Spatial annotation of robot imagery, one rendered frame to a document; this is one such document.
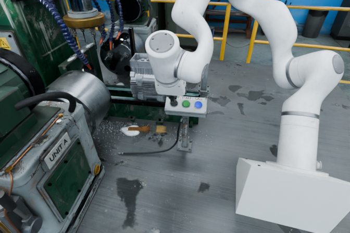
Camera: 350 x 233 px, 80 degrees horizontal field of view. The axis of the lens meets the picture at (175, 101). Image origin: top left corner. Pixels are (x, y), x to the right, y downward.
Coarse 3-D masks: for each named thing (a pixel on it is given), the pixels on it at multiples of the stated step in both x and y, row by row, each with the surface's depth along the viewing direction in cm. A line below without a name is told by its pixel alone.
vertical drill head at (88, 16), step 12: (72, 0) 88; (84, 0) 89; (72, 12) 89; (84, 12) 89; (96, 12) 94; (72, 24) 89; (84, 24) 89; (96, 24) 92; (84, 36) 105; (96, 48) 99
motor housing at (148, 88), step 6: (132, 78) 103; (144, 78) 102; (150, 78) 102; (132, 84) 103; (144, 84) 101; (150, 84) 101; (132, 90) 105; (138, 90) 104; (144, 90) 103; (150, 90) 103; (144, 96) 106; (150, 96) 106; (156, 96) 105
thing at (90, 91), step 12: (72, 72) 85; (84, 72) 86; (60, 84) 77; (72, 84) 78; (84, 84) 81; (96, 84) 85; (84, 96) 77; (96, 96) 82; (108, 96) 90; (84, 108) 76; (96, 108) 81; (108, 108) 92; (96, 120) 81
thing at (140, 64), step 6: (138, 54) 106; (144, 54) 107; (132, 60) 100; (138, 60) 107; (144, 60) 104; (132, 66) 101; (138, 66) 101; (144, 66) 100; (150, 66) 100; (138, 72) 103; (144, 72) 102; (150, 72) 101
